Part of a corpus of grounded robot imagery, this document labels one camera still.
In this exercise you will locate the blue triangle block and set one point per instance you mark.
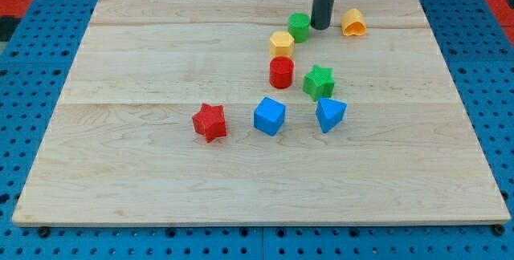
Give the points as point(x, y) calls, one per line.
point(329, 113)

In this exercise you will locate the blue cube block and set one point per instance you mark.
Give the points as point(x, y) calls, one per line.
point(269, 116)

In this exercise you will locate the red star block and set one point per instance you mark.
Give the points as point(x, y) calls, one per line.
point(210, 122)

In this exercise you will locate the red cylinder block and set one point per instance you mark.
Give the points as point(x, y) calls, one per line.
point(281, 72)

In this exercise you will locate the green star block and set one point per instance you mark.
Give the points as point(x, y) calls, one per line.
point(319, 82)

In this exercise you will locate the yellow hexagon block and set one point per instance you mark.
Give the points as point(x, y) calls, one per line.
point(281, 43)

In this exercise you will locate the light wooden board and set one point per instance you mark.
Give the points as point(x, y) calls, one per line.
point(121, 150)

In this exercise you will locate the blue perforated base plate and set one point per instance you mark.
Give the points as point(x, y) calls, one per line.
point(39, 54)

